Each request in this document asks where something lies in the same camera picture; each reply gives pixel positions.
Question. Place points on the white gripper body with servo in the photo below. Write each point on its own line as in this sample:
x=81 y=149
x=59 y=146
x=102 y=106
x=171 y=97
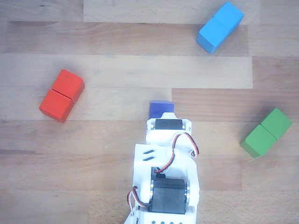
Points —
x=168 y=124

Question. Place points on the white fixed gripper finger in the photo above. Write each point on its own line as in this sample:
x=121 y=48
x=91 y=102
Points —
x=168 y=116

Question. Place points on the small purple cube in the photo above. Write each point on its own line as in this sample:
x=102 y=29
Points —
x=161 y=108

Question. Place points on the white robot arm with base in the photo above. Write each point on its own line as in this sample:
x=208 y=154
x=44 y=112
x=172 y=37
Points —
x=187 y=170

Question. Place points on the green long block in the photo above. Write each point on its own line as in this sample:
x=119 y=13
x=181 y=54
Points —
x=266 y=133

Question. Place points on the light blue long block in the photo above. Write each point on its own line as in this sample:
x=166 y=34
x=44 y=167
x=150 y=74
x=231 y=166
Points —
x=219 y=26

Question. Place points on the red long block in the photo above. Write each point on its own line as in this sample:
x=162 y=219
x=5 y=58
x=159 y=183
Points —
x=61 y=96

